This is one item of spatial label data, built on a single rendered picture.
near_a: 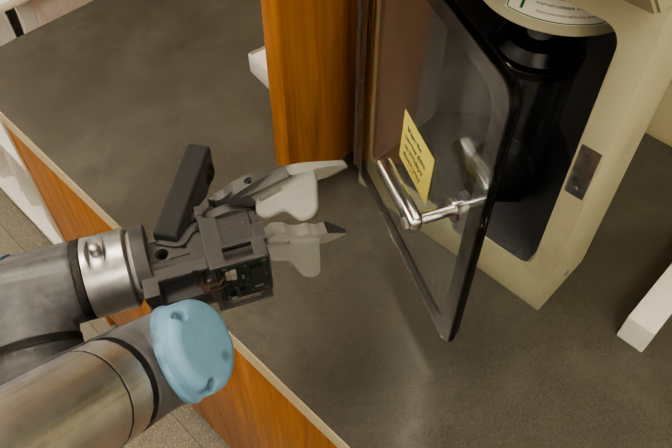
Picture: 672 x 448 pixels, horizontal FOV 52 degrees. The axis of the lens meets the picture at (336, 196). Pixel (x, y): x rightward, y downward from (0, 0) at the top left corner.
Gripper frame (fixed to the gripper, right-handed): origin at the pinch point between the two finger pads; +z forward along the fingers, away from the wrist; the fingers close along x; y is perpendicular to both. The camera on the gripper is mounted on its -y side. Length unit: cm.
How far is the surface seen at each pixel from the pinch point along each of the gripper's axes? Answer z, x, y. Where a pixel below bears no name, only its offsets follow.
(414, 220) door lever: 5.9, 1.0, 6.0
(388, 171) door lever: 5.8, 1.1, -0.5
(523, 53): 24.2, 5.5, -8.3
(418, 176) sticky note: 10.2, -3.0, -2.2
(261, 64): 3, -22, -49
